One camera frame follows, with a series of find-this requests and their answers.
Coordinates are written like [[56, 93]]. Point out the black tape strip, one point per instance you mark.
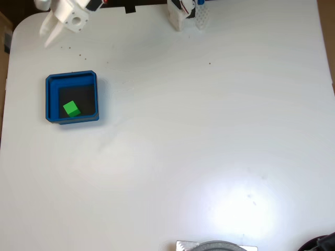
[[130, 9]]

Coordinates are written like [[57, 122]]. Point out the green cube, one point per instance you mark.
[[71, 108]]

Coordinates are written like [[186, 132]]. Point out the black object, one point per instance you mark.
[[323, 243]]

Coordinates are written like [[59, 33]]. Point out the grey round object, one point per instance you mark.
[[218, 246]]

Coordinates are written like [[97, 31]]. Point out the blue square box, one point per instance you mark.
[[52, 99]]

